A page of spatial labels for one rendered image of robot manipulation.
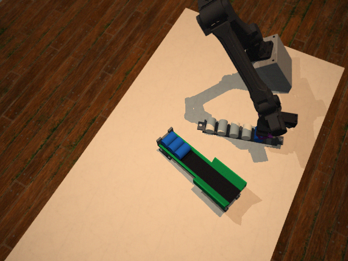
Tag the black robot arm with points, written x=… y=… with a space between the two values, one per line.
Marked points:
x=236 y=36

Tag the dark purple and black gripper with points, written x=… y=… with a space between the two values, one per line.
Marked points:
x=262 y=130

